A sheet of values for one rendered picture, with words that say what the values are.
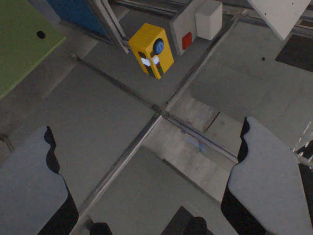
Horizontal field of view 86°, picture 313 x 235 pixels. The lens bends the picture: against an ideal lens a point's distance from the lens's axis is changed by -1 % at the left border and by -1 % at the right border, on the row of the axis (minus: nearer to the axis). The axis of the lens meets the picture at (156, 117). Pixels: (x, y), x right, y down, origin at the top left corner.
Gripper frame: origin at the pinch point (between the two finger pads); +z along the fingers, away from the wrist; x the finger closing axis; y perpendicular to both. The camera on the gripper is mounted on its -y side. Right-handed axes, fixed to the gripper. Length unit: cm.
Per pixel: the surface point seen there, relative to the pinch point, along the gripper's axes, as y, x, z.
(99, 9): -10, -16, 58
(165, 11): -10, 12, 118
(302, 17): -6, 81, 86
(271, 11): -8, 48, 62
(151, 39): -0.3, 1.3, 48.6
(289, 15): -7, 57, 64
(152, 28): -3, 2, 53
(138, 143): 54, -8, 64
